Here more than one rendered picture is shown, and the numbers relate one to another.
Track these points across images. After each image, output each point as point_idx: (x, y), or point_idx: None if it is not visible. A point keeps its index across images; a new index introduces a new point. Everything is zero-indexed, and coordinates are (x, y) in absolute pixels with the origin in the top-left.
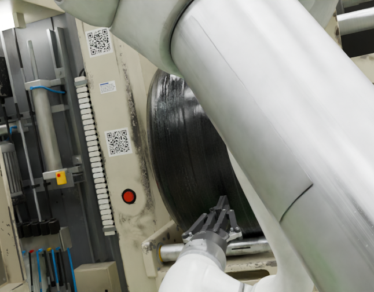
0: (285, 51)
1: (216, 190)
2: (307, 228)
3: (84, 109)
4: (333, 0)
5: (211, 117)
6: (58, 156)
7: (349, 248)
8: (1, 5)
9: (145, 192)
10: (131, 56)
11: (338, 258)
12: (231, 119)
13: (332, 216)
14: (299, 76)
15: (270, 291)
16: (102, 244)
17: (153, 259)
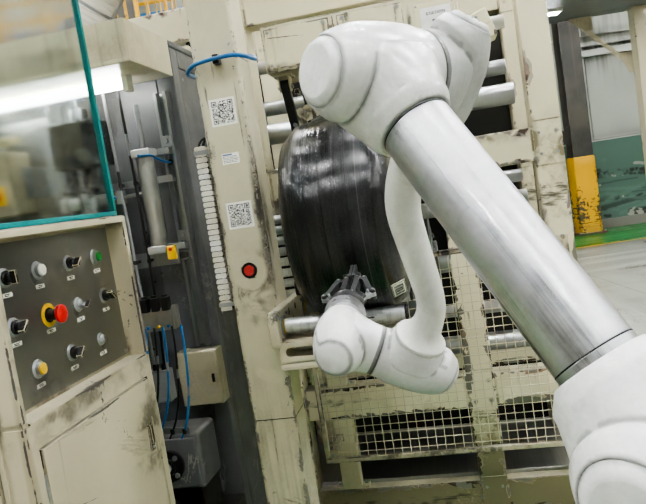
0: (455, 145)
1: (347, 260)
2: (466, 228)
3: (204, 180)
4: (470, 107)
5: (412, 178)
6: (165, 230)
7: (485, 234)
8: (116, 67)
9: (266, 266)
10: (253, 127)
11: (480, 239)
12: (427, 178)
13: (478, 221)
14: (462, 158)
15: (409, 327)
16: (207, 326)
17: (278, 329)
